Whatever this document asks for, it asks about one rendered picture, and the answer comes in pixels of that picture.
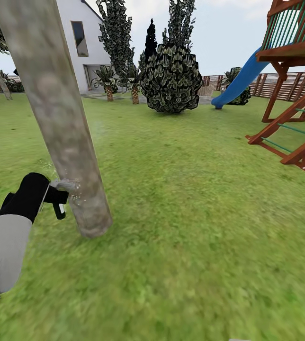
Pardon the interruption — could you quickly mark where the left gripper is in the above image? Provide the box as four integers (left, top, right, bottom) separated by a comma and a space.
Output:
43, 188, 69, 204

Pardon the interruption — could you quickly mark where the pesticide atomizer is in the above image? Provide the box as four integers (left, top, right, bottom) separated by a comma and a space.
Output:
52, 203, 66, 220

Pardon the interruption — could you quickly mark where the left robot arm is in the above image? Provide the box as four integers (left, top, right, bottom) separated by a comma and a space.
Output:
0, 174, 74, 293

